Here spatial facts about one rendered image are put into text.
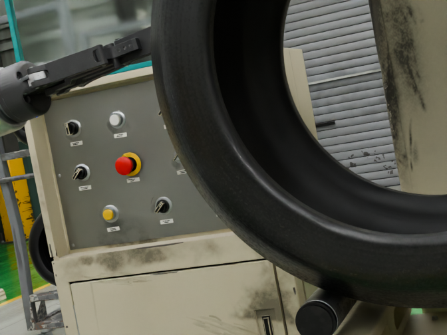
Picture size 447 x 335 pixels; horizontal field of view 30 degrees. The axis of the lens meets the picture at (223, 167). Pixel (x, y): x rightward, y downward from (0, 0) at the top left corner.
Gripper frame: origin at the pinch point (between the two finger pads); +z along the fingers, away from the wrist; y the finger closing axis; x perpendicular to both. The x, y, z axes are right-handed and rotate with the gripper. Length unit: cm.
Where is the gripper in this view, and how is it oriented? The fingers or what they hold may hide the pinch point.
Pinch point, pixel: (144, 43)
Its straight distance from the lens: 104.4
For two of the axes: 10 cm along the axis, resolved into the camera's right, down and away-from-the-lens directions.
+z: 8.9, -2.9, -3.5
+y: 3.3, -1.1, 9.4
